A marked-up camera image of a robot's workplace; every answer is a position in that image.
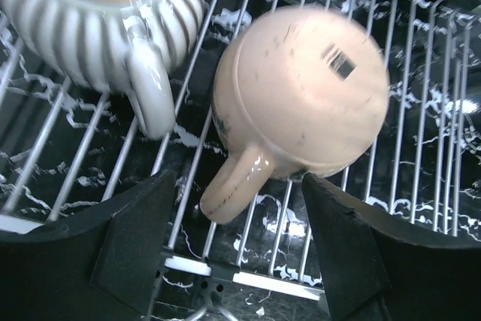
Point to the white ribbed ceramic mug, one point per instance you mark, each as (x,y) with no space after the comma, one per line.
(126,46)

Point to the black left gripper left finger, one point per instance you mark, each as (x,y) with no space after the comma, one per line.
(98,264)

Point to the tan glazed ceramic mug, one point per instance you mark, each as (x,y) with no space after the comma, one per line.
(302,89)

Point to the black marble pattern mat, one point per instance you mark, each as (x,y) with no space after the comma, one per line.
(70,147)

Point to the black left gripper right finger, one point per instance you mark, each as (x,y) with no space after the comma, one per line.
(375,266)

